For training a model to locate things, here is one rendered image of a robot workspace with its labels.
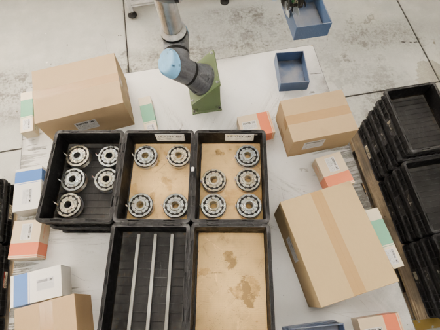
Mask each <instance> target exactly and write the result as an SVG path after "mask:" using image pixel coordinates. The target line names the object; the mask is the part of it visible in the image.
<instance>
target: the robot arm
mask: <svg viewBox="0 0 440 330"><path fill-rule="evenodd" d="M280 1H281V4H282V6H283V8H284V11H285V14H286V16H287V17H288V18H289V17H290V12H289V11H290V7H292V9H291V11H292V13H293V15H294V14H295V13H296V14H297V16H299V8H302V7H303V5H304V7H306V1H305V0H280ZM154 2H155V6H156V10H157V12H158V16H159V19H160V23H161V28H160V34H161V37H162V41H163V45H164V50H163V51H162V53H161V54H160V59H158V68H159V71H160V72H161V73H162V74H163V75H164V76H166V77H167V78H169V79H172V80H174V81H177V82H179V83H181V84H184V85H185V86H187V88H188V89H189V90H190V91H191V92H192V93H194V94H196V95H198V96H201V95H204V94H205V93H206V92H207V91H208V90H209V89H210V88H211V86H212V84H213V81H214V77H215V73H214V70H213V67H212V66H210V65H208V64H202V63H196V62H194V61H192V60H191V59H190V56H189V32H188V29H187V27H186V25H185V24H184V23H183V22H182V21H181V18H180V15H179V9H178V5H177V4H178V3H180V2H182V0H154Z"/></svg>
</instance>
